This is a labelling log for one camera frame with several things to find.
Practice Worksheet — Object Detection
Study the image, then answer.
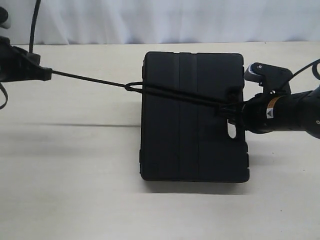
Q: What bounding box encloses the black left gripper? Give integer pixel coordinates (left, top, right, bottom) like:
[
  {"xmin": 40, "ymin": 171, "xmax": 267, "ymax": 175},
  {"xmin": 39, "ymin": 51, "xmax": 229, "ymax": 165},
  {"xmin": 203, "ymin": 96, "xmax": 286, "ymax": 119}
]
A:
[{"xmin": 0, "ymin": 36, "xmax": 53, "ymax": 83}]

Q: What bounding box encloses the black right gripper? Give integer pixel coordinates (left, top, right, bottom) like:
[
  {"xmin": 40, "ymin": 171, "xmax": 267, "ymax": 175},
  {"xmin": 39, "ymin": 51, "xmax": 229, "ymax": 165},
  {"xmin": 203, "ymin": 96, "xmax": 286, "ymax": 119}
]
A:
[{"xmin": 215, "ymin": 93, "xmax": 269, "ymax": 133}]

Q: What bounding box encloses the black cord with loop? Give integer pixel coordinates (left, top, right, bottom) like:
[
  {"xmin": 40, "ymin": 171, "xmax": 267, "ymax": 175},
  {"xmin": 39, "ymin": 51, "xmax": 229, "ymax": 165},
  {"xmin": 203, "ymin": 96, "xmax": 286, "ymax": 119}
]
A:
[{"xmin": 28, "ymin": 0, "xmax": 245, "ymax": 126}]

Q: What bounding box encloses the black plastic carrying case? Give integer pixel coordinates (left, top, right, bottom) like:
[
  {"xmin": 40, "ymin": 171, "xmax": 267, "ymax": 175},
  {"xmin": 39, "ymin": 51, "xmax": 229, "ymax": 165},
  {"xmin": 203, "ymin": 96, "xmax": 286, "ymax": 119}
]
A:
[{"xmin": 139, "ymin": 51, "xmax": 250, "ymax": 183}]

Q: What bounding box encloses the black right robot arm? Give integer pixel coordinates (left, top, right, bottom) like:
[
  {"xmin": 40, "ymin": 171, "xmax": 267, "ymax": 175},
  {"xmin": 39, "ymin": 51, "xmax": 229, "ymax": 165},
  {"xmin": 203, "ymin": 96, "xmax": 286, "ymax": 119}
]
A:
[{"xmin": 218, "ymin": 87, "xmax": 320, "ymax": 139}]

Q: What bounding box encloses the white backdrop curtain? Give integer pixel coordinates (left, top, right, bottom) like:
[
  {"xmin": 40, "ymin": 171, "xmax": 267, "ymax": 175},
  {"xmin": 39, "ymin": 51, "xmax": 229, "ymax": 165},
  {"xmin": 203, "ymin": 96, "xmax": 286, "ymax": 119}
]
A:
[{"xmin": 0, "ymin": 0, "xmax": 320, "ymax": 46}]

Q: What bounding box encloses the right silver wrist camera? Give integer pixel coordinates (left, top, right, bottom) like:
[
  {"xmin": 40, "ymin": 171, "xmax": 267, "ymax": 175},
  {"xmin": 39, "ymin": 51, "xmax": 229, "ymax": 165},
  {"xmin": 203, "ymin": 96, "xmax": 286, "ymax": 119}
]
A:
[{"xmin": 243, "ymin": 62, "xmax": 293, "ymax": 95}]

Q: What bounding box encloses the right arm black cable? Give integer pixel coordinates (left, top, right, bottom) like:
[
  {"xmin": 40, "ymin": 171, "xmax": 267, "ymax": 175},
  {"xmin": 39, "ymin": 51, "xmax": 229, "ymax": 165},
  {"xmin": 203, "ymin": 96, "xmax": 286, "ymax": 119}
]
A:
[{"xmin": 274, "ymin": 58, "xmax": 320, "ymax": 96}]

